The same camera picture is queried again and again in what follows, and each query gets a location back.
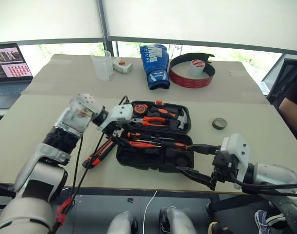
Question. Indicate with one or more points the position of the silver right robot leg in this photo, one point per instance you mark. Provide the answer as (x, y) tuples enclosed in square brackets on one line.
[(176, 221)]

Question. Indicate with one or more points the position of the silver left robot leg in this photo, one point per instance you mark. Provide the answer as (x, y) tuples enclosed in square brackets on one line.
[(121, 224)]

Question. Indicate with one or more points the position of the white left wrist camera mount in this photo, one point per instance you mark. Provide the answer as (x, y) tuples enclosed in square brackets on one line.
[(120, 114)]

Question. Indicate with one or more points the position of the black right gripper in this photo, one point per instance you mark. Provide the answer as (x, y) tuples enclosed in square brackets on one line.
[(224, 165)]

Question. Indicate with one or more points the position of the open grey laptop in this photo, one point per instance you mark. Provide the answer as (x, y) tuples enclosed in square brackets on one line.
[(7, 73)]

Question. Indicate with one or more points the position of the clear plastic measuring cup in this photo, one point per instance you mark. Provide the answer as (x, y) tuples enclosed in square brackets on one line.
[(102, 65)]

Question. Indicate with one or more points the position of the thin orange black screwdriver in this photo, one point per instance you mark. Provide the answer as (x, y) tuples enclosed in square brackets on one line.
[(135, 134)]

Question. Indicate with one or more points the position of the person in dark shirt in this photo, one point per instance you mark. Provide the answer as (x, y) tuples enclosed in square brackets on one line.
[(293, 109)]

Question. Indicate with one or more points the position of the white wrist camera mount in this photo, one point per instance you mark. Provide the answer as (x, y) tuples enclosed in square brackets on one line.
[(238, 151), (120, 114)]

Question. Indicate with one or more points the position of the orange black utility knife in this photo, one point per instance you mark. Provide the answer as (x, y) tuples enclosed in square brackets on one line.
[(99, 153)]

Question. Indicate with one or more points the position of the blue white sneaker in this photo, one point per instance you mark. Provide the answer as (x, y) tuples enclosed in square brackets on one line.
[(266, 220)]

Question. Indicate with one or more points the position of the red black coiled strip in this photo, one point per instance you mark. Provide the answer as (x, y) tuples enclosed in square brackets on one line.
[(187, 81)]

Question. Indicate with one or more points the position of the white glue gun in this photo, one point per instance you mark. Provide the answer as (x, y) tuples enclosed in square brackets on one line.
[(123, 66)]

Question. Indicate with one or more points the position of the dark shoe with tan trim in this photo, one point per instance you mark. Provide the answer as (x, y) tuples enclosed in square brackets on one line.
[(219, 229)]

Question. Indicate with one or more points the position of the orange black tape measure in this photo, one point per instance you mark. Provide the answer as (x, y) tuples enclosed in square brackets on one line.
[(140, 108)]

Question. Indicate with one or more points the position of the blue boxing glove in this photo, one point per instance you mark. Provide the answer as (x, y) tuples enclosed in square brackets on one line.
[(154, 65)]

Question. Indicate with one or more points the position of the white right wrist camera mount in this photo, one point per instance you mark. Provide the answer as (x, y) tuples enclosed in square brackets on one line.
[(238, 151)]

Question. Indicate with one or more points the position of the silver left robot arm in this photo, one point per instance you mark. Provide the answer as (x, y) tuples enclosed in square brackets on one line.
[(39, 175)]

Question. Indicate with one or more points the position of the white red tape roll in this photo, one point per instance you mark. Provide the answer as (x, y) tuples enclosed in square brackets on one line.
[(196, 68)]

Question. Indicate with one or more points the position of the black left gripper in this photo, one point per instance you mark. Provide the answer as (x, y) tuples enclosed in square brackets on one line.
[(112, 129)]

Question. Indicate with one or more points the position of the silver robot leg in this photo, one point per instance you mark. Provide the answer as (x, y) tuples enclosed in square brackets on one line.
[(176, 221), (121, 224)]

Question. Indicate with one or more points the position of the steel claw hammer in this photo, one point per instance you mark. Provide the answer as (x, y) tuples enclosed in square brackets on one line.
[(182, 120)]

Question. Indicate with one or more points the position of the thick orange black screwdriver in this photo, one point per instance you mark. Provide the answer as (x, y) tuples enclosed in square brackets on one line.
[(176, 146)]

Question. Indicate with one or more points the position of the black plastic tool case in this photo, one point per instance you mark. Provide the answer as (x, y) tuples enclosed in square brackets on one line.
[(153, 156)]

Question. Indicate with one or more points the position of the grey duct tape roll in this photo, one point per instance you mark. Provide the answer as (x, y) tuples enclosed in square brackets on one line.
[(219, 123)]

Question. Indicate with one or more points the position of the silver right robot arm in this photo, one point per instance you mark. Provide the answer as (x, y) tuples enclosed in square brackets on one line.
[(275, 174)]

